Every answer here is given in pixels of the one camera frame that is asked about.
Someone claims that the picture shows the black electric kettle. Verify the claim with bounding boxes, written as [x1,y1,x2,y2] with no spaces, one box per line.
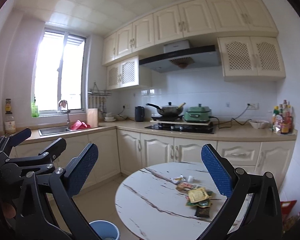
[134,106,145,122]

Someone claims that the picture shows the hanging utensil rack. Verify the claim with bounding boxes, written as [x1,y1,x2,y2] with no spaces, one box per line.
[88,82,112,114]

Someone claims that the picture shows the wooden cutting board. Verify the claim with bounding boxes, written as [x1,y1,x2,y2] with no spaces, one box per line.
[86,108,98,128]

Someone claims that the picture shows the lower cream cabinets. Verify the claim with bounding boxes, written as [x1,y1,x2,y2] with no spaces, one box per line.
[11,126,296,187]

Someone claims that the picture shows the red green flat packet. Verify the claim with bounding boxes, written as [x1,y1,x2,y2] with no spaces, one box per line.
[176,182,198,192]

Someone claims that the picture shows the large sauce jar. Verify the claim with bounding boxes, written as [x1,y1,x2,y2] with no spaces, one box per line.
[4,99,16,134]

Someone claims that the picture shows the pile of snack wrappers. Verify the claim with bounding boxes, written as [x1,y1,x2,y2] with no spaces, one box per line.
[172,174,213,218]

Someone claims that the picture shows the person's left hand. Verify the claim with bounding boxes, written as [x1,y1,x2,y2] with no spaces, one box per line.
[1,202,16,219]

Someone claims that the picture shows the black snack wrapper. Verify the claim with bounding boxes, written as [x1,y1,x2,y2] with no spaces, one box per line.
[195,206,210,218]

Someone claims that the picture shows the green electric cooker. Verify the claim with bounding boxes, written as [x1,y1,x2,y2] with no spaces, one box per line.
[183,103,212,123]

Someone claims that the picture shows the cluster of condiment bottles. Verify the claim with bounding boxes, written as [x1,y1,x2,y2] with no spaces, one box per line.
[271,100,293,135]

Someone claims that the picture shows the steel faucet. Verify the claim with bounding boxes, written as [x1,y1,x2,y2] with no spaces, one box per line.
[58,99,70,129]

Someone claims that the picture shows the steel kitchen sink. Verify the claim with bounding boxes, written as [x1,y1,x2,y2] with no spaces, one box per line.
[38,126,71,136]

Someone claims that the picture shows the green gold snack bag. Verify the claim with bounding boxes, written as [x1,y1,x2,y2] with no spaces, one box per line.
[186,189,213,207]

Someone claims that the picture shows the upper cream cabinets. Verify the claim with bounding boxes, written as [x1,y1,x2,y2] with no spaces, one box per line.
[102,0,286,90]

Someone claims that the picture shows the red paper bag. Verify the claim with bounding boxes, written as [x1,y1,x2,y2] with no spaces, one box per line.
[280,200,297,222]

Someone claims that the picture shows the black wok with lid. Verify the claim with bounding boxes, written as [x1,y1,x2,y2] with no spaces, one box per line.
[146,102,186,116]

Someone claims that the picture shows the blue plastic trash bin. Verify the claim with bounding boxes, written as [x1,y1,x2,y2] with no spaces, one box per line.
[89,220,120,240]

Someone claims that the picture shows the white bowl on counter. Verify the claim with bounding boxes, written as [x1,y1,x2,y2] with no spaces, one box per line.
[249,120,269,129]

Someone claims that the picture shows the stacked white bowls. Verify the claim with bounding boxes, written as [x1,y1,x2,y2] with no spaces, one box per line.
[104,113,116,122]

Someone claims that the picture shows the kitchen window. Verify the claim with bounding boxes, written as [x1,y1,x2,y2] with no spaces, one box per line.
[33,28,87,116]

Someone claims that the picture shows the red white checkered wrapper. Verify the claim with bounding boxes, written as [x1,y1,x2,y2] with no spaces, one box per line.
[172,174,186,185]

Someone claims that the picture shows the black range hood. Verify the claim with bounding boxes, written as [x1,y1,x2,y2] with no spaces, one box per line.
[139,45,221,73]

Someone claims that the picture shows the black gas stove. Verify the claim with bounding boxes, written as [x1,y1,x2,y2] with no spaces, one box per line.
[145,123,214,134]

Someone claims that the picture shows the cream cabinets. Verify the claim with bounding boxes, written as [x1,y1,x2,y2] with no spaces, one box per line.
[102,0,286,90]
[11,126,296,187]

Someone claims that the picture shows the green dish soap bottle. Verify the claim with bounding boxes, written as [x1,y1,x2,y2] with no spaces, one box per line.
[31,98,39,118]

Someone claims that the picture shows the round white marble table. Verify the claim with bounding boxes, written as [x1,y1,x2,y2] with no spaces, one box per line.
[114,161,253,240]

